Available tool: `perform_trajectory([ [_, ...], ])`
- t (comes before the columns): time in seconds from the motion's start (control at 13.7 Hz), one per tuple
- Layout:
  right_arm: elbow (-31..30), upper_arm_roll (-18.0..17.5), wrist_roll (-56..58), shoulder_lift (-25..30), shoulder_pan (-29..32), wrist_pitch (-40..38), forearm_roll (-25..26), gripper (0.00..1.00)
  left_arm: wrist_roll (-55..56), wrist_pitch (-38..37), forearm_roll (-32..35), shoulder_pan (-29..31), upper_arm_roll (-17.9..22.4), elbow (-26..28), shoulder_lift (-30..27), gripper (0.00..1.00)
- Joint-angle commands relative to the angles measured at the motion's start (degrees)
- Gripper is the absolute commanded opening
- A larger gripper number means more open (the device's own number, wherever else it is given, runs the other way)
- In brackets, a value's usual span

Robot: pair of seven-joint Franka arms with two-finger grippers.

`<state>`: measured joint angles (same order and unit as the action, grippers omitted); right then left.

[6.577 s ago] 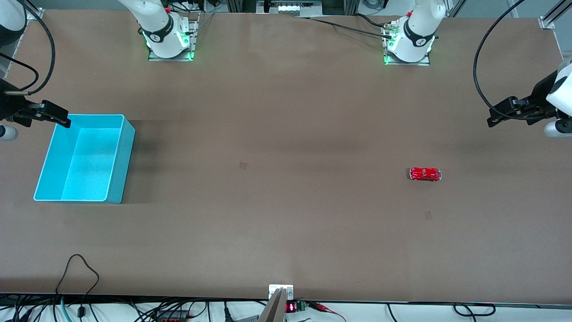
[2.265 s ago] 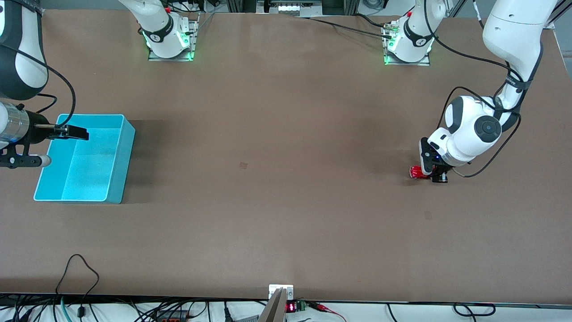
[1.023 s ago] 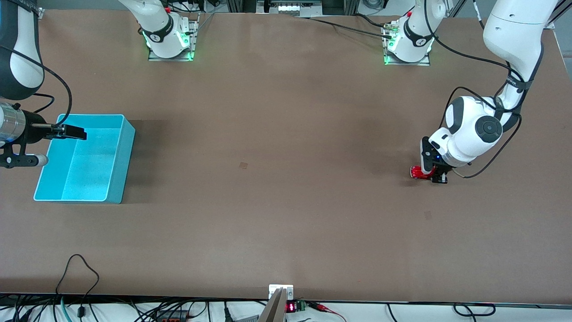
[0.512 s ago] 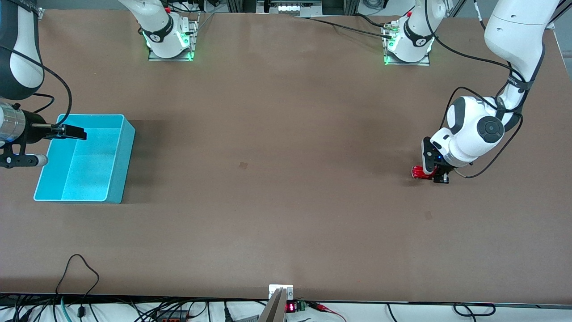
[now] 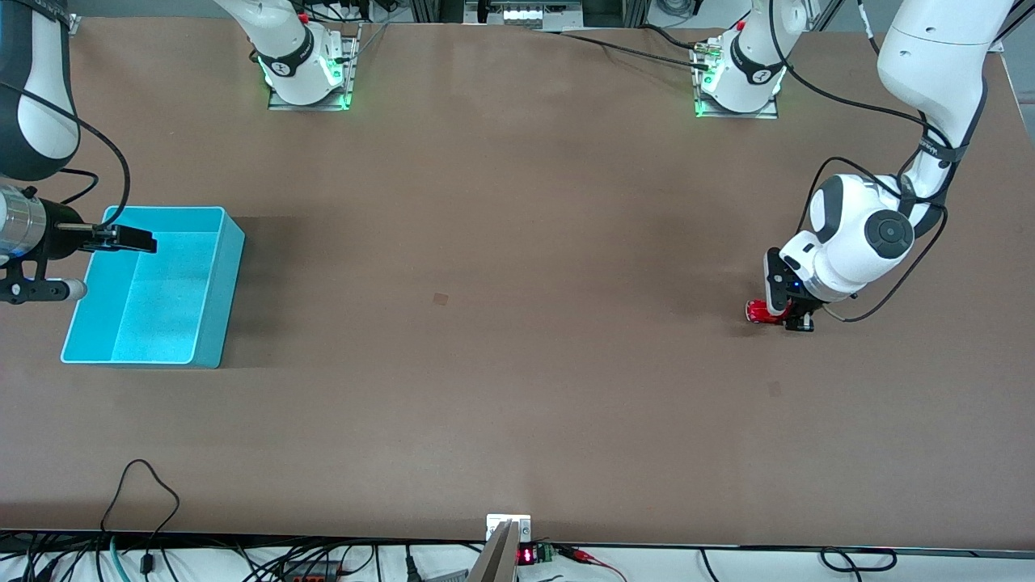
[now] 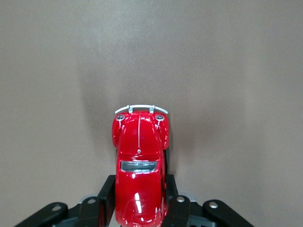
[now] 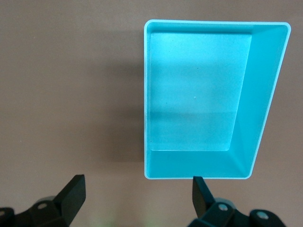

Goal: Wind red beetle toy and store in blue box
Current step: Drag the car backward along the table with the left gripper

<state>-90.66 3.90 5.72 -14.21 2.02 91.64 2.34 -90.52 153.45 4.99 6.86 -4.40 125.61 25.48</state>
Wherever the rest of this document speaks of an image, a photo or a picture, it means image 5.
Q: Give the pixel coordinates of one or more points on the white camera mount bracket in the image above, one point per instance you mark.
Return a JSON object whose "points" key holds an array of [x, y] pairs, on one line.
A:
{"points": [[521, 524]]}

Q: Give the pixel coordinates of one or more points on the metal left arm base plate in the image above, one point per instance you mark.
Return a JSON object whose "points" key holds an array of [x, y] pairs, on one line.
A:
{"points": [[737, 115]]}

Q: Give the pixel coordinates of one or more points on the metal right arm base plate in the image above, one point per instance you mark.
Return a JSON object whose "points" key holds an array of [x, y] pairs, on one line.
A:
{"points": [[311, 106]]}

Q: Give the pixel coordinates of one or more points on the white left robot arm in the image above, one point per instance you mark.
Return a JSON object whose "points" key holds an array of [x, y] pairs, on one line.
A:
{"points": [[930, 48]]}

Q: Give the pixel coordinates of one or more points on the red digit display module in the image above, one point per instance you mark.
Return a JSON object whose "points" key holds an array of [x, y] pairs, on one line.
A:
{"points": [[526, 555]]}

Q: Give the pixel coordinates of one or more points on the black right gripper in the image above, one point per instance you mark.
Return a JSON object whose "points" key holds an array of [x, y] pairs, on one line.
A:
{"points": [[58, 228]]}

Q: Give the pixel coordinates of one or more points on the aluminium camera post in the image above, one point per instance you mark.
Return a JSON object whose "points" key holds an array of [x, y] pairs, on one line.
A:
{"points": [[495, 558]]}

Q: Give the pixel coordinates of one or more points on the green terminal block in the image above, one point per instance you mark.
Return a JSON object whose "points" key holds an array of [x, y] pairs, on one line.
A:
{"points": [[546, 554]]}

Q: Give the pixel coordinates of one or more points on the blue plastic box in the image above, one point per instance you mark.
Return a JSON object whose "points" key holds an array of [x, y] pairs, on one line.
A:
{"points": [[162, 291]]}

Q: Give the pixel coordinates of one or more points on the red beetle toy car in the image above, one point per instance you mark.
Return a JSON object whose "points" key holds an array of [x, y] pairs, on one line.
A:
{"points": [[758, 312]]}

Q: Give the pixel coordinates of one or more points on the aluminium frame with light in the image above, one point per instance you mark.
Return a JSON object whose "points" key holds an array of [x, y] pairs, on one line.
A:
{"points": [[525, 11]]}

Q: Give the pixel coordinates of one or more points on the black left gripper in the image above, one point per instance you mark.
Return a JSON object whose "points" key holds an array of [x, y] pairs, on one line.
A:
{"points": [[802, 310]]}

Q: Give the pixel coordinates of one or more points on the black orange power strip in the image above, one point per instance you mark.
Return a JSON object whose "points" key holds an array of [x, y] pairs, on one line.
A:
{"points": [[311, 572]]}

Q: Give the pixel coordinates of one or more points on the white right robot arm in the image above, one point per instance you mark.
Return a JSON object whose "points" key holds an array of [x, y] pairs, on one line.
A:
{"points": [[48, 97]]}

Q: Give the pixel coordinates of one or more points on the aluminium corner bracket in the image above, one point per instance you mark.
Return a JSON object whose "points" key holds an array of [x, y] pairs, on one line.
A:
{"points": [[999, 45], [74, 24]]}

